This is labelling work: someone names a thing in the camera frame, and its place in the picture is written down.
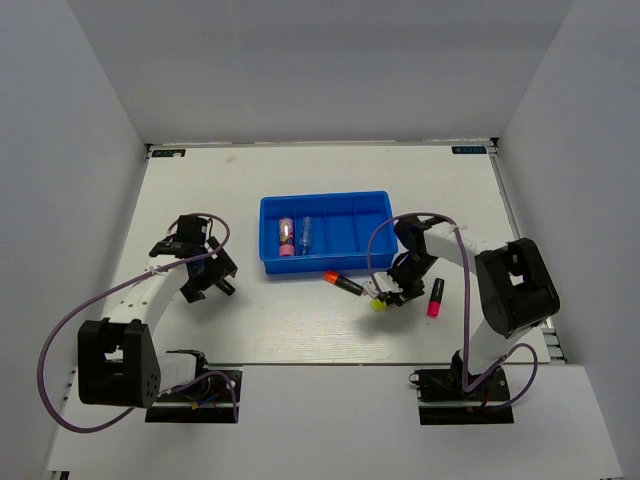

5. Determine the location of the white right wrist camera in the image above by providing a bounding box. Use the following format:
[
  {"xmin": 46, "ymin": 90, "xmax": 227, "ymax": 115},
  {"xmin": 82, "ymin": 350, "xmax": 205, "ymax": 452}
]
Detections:
[{"xmin": 362, "ymin": 278, "xmax": 381, "ymax": 299}]

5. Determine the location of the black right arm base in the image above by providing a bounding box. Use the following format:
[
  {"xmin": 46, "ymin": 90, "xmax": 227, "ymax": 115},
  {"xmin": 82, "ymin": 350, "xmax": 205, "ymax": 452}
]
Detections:
[{"xmin": 408, "ymin": 368, "xmax": 514, "ymax": 426}]

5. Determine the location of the left blue corner label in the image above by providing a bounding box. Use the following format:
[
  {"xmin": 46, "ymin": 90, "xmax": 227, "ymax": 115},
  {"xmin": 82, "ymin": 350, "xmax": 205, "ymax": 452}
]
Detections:
[{"xmin": 151, "ymin": 149, "xmax": 186, "ymax": 158}]

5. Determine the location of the orange cap black highlighter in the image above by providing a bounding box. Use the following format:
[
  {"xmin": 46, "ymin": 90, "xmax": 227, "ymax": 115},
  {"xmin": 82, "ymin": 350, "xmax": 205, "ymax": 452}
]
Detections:
[{"xmin": 324, "ymin": 271, "xmax": 364, "ymax": 296}]

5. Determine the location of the blue plastic divided tray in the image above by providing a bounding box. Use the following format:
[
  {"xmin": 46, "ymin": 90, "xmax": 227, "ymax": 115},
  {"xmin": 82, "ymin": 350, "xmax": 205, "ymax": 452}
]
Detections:
[{"xmin": 259, "ymin": 191, "xmax": 398, "ymax": 275}]

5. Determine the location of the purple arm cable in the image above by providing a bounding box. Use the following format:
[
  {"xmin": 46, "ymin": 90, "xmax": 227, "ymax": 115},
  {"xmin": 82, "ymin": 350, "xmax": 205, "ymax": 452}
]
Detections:
[
  {"xmin": 366, "ymin": 212, "xmax": 540, "ymax": 414},
  {"xmin": 37, "ymin": 213, "xmax": 232, "ymax": 434}
]

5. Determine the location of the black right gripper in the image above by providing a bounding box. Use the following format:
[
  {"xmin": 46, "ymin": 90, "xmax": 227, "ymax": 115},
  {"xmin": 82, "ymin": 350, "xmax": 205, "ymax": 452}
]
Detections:
[{"xmin": 386, "ymin": 254, "xmax": 439, "ymax": 308}]

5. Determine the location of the blue corner label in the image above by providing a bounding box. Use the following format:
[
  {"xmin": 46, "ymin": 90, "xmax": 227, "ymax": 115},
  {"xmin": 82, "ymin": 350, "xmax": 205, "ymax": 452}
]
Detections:
[
  {"xmin": 451, "ymin": 145, "xmax": 487, "ymax": 155},
  {"xmin": 151, "ymin": 149, "xmax": 186, "ymax": 158}
]

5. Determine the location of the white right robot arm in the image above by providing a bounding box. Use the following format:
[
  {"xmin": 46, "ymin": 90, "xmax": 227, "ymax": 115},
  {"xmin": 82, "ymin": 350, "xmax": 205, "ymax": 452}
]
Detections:
[{"xmin": 380, "ymin": 215, "xmax": 560, "ymax": 399}]

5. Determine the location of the yellow cap black highlighter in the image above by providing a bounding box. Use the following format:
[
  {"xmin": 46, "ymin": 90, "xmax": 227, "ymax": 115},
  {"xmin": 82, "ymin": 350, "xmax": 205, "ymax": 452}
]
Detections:
[{"xmin": 370, "ymin": 294, "xmax": 394, "ymax": 312}]

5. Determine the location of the pink cap black highlighter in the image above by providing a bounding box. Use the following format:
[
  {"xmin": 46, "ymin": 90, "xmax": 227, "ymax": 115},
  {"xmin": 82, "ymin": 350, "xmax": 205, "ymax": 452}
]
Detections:
[{"xmin": 426, "ymin": 278, "xmax": 445, "ymax": 318}]

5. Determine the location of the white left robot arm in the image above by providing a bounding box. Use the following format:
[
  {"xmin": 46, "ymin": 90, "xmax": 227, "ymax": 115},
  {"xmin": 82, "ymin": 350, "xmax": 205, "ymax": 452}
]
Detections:
[{"xmin": 77, "ymin": 214, "xmax": 237, "ymax": 409}]

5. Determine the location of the pink cap clear tube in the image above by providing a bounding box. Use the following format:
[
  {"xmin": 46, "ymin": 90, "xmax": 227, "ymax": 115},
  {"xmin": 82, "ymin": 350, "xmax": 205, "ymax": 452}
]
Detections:
[{"xmin": 278, "ymin": 217, "xmax": 295, "ymax": 257}]

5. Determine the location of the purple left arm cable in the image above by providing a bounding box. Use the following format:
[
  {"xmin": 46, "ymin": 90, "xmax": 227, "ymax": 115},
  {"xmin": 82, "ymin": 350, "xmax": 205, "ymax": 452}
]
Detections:
[{"xmin": 37, "ymin": 213, "xmax": 232, "ymax": 434}]

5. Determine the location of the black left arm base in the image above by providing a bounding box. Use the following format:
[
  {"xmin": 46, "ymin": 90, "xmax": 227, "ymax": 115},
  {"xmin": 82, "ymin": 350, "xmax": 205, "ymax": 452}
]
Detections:
[{"xmin": 145, "ymin": 367, "xmax": 243, "ymax": 425}]

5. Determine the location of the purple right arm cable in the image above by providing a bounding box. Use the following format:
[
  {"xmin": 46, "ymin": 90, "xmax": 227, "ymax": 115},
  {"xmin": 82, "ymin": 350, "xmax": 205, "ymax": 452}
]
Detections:
[{"xmin": 366, "ymin": 212, "xmax": 540, "ymax": 414}]

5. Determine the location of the right blue corner label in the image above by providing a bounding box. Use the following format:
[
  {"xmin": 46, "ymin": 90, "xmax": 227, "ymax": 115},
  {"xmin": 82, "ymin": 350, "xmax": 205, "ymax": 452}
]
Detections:
[{"xmin": 451, "ymin": 145, "xmax": 487, "ymax": 155}]

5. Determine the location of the clear blue tube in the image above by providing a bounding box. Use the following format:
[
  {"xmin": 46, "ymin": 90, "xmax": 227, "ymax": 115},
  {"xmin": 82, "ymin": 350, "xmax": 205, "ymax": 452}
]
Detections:
[{"xmin": 298, "ymin": 216, "xmax": 314, "ymax": 256}]

